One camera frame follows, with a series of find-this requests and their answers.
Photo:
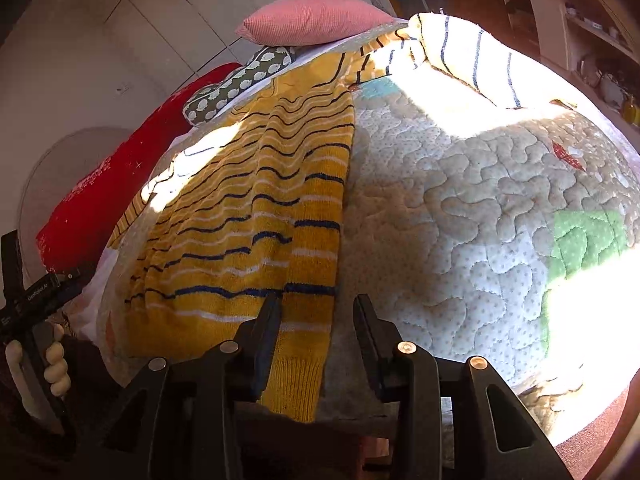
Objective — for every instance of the white gloved left hand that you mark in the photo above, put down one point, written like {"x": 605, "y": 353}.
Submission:
{"x": 55, "y": 374}

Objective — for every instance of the pink checked pillow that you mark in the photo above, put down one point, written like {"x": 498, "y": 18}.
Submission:
{"x": 303, "y": 23}

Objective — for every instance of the red long pillow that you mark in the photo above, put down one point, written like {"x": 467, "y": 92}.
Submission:
{"x": 83, "y": 221}

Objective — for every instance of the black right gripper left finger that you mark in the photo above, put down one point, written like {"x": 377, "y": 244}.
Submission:
{"x": 189, "y": 419}

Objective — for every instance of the quilted patchwork bedspread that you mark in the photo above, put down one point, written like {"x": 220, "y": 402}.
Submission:
{"x": 485, "y": 231}

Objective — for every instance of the white wall shelf unit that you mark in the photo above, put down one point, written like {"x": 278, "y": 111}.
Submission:
{"x": 595, "y": 43}

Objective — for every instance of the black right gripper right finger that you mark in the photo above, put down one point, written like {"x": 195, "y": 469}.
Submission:
{"x": 456, "y": 420}

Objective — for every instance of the white striped garment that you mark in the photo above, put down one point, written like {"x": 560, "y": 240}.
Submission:
{"x": 466, "y": 52}

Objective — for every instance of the green hedgehog print pillow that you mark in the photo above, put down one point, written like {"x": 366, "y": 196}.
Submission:
{"x": 211, "y": 99}

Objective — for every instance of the yellow striped knit sweater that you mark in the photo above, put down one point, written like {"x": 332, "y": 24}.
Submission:
{"x": 255, "y": 206}

